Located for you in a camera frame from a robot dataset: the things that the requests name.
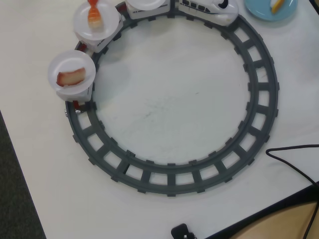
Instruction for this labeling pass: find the yellow egg sushi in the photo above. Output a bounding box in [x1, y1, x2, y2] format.
[270, 0, 285, 14]

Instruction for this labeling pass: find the red tuna sushi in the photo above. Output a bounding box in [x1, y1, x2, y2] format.
[56, 67, 87, 88]

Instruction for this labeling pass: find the white Shinkansen toy locomotive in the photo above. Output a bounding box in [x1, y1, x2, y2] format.
[177, 0, 239, 26]

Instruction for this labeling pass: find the orange shrimp sushi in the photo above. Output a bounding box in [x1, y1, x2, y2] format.
[87, 0, 104, 32]

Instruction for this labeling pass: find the light blue dish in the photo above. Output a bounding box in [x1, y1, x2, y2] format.
[243, 0, 299, 22]

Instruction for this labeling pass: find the silver foil tape strip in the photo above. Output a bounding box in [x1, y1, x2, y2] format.
[64, 108, 83, 117]

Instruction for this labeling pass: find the black plastic device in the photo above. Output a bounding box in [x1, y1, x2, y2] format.
[171, 224, 196, 239]

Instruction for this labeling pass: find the light wooden table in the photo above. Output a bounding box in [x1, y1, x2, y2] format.
[216, 200, 319, 239]

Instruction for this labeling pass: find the grey circular toy rail track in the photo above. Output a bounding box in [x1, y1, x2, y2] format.
[64, 1, 281, 198]

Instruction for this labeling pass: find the black cable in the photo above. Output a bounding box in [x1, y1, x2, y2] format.
[265, 144, 319, 239]

